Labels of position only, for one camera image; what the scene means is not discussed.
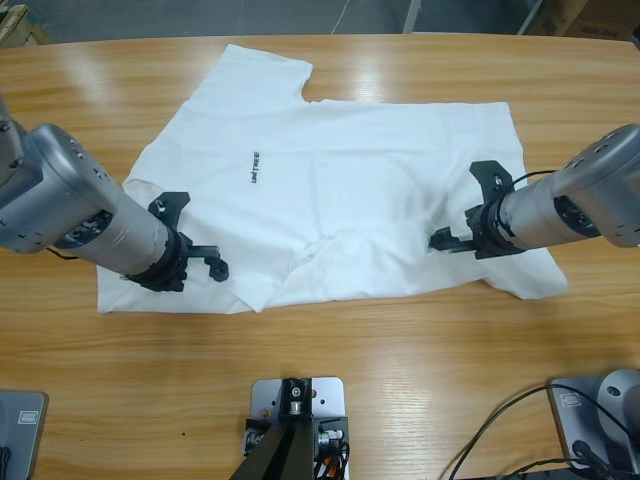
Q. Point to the white metal frame leg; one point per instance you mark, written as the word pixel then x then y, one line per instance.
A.
pixel 531 15
pixel 412 15

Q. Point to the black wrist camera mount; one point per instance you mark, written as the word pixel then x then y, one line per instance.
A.
pixel 487 175
pixel 172 205

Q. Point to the dark camera post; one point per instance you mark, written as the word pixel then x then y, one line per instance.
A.
pixel 280 455

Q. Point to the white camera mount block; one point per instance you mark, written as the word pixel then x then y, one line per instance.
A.
pixel 330 395

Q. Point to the tan cardboard box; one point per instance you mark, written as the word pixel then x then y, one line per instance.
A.
pixel 560 20

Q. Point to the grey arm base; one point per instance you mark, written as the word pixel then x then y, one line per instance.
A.
pixel 615 400
pixel 25 445

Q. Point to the wooden pallet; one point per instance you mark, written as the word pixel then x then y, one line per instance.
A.
pixel 20 25

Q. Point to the white t-shirt with black logo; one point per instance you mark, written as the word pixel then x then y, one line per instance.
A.
pixel 350 175

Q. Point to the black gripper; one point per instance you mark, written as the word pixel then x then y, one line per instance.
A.
pixel 172 265
pixel 490 232

